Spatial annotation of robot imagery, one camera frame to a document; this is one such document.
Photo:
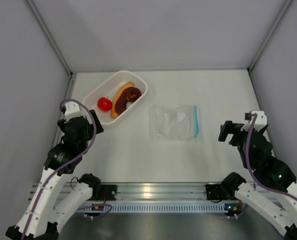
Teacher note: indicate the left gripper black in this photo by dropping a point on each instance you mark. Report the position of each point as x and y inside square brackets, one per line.
[99, 128]

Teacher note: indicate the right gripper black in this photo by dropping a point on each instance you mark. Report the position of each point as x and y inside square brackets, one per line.
[229, 127]

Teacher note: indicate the red fake apple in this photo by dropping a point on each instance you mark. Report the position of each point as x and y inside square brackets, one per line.
[104, 104]

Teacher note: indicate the orange maroon fake fruit slice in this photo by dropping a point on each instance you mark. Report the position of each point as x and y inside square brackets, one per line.
[119, 104]

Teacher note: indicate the dark maroon fake fig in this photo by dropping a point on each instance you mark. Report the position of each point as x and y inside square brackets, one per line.
[133, 94]

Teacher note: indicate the clear zip top bag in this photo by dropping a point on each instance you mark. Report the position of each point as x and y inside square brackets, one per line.
[174, 123]

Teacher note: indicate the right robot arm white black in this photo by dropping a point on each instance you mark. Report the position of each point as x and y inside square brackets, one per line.
[268, 172]

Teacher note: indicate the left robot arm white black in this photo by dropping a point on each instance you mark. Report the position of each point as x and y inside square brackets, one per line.
[44, 219]

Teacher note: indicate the white perforated plastic basket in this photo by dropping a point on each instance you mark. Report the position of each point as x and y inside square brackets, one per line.
[112, 89]

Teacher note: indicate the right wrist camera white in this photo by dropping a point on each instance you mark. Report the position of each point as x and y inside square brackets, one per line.
[257, 118]

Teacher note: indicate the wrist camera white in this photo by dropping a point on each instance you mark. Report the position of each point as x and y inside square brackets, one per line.
[70, 110]
[257, 118]

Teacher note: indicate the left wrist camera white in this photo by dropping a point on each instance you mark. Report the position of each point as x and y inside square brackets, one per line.
[70, 110]

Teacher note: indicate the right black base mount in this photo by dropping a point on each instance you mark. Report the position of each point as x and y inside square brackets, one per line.
[214, 192]

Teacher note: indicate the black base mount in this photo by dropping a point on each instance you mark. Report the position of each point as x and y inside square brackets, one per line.
[214, 192]
[107, 192]

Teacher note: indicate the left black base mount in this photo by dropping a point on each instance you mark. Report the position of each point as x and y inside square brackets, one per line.
[107, 192]

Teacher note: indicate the aluminium mounting rail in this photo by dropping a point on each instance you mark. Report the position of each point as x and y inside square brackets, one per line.
[159, 191]

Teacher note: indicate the white slotted cable duct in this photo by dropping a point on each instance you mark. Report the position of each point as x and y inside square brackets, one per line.
[161, 207]

